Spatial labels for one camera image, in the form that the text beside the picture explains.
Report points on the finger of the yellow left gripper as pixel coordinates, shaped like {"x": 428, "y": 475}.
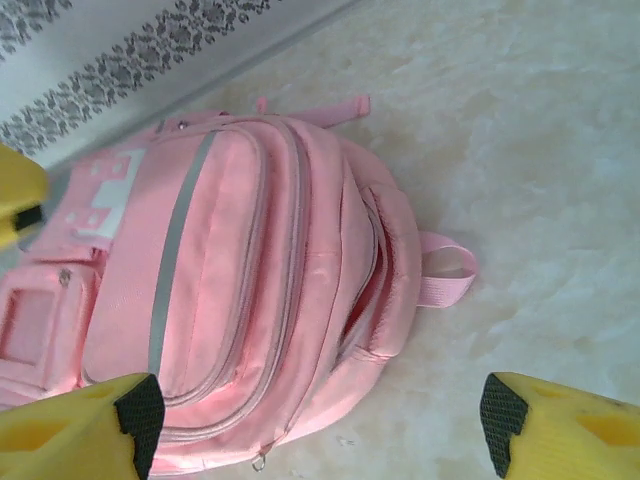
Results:
{"x": 22, "y": 185}
{"x": 25, "y": 222}

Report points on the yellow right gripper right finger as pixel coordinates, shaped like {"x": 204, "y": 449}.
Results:
{"x": 560, "y": 440}

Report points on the pink backpack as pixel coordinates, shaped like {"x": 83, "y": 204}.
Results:
{"x": 225, "y": 275}

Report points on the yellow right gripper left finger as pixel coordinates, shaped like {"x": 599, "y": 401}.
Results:
{"x": 75, "y": 435}

